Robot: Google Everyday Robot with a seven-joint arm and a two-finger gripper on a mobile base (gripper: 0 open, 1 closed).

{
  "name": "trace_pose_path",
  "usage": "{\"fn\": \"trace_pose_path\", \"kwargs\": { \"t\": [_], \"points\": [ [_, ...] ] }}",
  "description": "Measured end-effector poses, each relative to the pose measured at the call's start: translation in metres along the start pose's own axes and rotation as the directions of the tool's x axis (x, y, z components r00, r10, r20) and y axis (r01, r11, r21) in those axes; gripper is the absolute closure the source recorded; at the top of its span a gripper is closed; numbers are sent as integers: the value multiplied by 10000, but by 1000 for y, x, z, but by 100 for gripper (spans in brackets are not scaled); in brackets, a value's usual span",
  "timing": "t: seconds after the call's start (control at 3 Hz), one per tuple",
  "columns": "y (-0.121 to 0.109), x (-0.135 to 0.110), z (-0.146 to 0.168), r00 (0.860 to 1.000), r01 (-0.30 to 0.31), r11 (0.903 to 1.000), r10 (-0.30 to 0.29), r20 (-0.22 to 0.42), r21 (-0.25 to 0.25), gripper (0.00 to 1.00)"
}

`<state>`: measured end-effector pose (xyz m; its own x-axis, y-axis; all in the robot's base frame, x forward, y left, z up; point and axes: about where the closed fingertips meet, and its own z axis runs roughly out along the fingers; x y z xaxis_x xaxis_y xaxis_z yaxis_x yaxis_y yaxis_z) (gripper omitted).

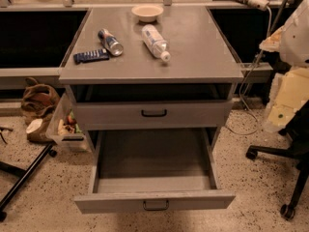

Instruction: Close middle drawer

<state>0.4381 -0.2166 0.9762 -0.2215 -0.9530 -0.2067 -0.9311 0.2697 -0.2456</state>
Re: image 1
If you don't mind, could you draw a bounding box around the blue snack packet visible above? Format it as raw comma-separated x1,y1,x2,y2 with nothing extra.
73,48,109,64

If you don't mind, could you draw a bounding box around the grey drawer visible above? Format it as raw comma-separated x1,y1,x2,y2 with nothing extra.
75,129,236,214
72,101,233,131

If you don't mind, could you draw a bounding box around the black stand leg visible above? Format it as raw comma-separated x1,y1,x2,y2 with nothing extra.
0,144,57,222

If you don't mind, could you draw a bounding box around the black office chair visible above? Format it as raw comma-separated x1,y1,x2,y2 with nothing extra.
246,101,309,219

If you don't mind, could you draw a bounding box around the brown paper bag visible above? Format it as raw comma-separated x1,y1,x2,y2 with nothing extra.
21,77,60,143

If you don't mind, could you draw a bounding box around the grey drawer cabinet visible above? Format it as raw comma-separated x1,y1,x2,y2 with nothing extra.
58,5,244,153

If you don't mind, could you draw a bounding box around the grey top drawer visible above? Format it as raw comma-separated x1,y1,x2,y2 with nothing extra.
72,101,233,131

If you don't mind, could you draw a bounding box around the clear plastic water bottle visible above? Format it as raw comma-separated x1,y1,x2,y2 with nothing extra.
142,24,171,62

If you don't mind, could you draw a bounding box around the white hanging cable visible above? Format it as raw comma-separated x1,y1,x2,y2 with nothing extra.
224,6,273,137

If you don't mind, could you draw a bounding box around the clear plastic storage bin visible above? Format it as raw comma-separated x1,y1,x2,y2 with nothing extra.
46,93,89,151

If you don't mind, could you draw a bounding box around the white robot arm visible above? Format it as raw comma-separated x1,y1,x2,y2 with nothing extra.
260,0,309,132

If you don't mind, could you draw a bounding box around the silver blue soda can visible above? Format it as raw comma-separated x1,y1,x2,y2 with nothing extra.
98,28,124,56

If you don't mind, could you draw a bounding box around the white bowl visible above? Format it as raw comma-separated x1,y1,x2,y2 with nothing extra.
131,5,163,23

